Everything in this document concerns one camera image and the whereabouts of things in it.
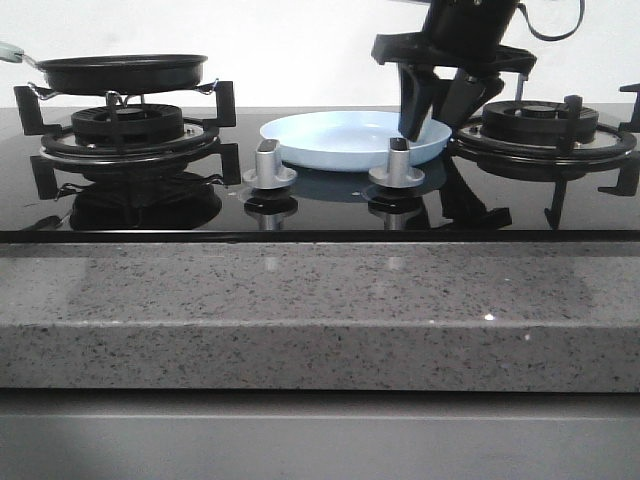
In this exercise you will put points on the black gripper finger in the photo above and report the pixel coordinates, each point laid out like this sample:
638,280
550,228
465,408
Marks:
466,95
418,88

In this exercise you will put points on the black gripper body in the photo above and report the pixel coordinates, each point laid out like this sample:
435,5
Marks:
461,34

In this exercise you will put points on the light blue plate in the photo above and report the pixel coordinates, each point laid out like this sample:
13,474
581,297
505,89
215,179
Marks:
348,141

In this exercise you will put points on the black frying pan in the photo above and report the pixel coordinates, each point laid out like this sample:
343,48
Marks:
125,74

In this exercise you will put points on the right black burner grate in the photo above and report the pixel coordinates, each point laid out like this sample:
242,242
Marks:
558,142

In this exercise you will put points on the black burner grate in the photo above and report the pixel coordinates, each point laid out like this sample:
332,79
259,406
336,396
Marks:
558,142
134,143

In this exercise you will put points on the silver right stove knob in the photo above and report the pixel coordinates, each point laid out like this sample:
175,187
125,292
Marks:
397,173

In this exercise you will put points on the silver stove knob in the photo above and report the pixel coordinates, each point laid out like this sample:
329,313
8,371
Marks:
269,172
397,173

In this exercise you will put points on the black glass stove top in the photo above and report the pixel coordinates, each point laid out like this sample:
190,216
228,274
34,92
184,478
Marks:
458,202

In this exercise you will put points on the silver left stove knob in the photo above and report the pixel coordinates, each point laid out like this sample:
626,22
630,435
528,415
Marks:
269,172

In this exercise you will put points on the left black burner grate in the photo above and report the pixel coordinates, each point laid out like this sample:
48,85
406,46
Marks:
134,143

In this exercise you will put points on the grey cabinet drawer front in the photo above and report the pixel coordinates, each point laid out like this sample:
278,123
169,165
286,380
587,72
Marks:
222,435

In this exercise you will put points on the wire pan support rack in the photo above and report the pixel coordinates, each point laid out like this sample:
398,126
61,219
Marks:
45,93

